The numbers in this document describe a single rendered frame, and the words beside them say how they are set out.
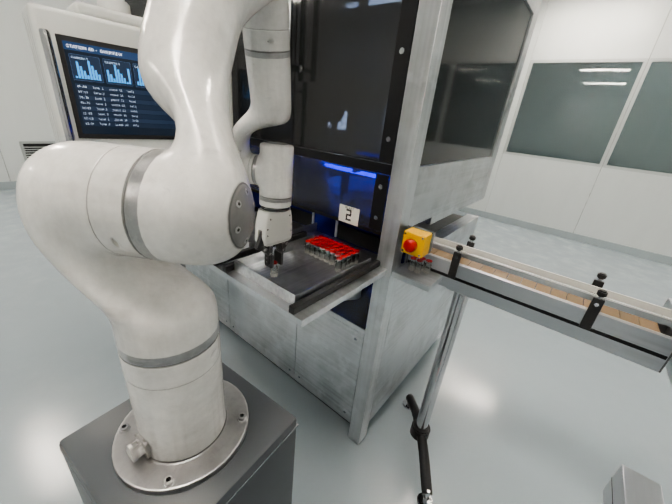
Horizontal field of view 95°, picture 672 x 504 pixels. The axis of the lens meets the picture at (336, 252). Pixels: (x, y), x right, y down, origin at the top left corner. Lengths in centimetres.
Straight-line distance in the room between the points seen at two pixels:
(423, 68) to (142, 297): 81
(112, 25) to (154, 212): 122
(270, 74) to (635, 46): 510
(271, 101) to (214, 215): 45
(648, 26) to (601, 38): 40
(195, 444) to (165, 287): 24
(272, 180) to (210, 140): 47
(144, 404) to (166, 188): 28
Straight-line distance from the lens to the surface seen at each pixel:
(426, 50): 95
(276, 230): 84
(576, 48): 557
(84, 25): 149
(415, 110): 94
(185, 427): 51
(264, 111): 73
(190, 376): 45
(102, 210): 36
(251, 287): 88
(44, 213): 40
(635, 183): 548
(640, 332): 106
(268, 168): 79
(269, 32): 70
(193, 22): 43
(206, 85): 39
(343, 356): 135
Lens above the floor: 133
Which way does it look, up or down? 24 degrees down
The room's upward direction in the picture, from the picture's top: 6 degrees clockwise
